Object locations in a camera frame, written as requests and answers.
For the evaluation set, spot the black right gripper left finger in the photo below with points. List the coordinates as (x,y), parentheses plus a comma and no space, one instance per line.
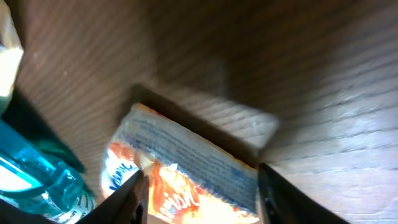
(127,205)

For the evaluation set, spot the teal mouthwash bottle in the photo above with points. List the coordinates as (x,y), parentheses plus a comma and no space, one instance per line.
(39,184)

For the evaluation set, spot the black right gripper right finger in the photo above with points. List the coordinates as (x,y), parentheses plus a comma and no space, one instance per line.
(283,203)

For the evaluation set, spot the orange tissue pack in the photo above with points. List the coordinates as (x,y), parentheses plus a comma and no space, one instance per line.
(191,180)

